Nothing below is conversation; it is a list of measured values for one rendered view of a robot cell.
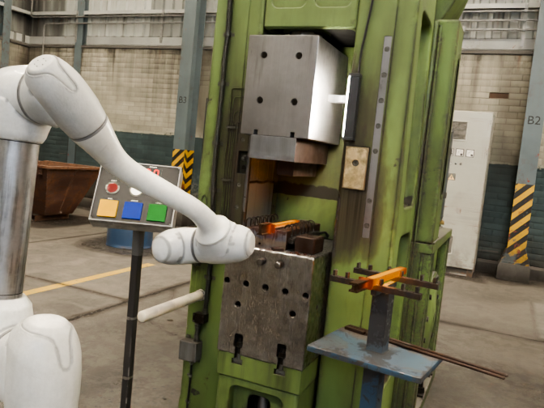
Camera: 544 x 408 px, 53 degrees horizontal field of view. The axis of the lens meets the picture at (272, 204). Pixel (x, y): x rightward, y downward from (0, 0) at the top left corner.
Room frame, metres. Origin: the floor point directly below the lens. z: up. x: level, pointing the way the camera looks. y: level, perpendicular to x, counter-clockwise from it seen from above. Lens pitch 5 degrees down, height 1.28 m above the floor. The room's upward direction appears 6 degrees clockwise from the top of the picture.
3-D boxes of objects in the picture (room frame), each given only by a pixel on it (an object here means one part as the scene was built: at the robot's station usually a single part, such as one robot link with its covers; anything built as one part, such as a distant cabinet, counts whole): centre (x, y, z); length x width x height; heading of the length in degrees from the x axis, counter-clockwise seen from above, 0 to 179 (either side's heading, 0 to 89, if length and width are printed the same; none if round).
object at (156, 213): (2.24, 0.47, 1.01); 0.07 x 0.05 x 0.07; 92
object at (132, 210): (2.24, 0.57, 1.01); 0.07 x 0.05 x 0.07; 92
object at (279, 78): (2.40, -0.10, 1.56); 0.42 x 0.39 x 0.40; 157
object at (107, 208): (2.23, 0.67, 1.01); 0.07 x 0.05 x 0.07; 92
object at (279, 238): (2.41, -0.06, 0.96); 0.42 x 0.20 x 0.09; 157
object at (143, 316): (2.27, 0.37, 0.62); 0.44 x 0.05 x 0.05; 157
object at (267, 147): (2.41, -0.06, 1.32); 0.42 x 0.20 x 0.10; 157
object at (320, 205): (2.69, -0.23, 1.37); 0.41 x 0.10 x 0.91; 67
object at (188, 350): (2.47, 0.31, 0.36); 0.09 x 0.07 x 0.12; 67
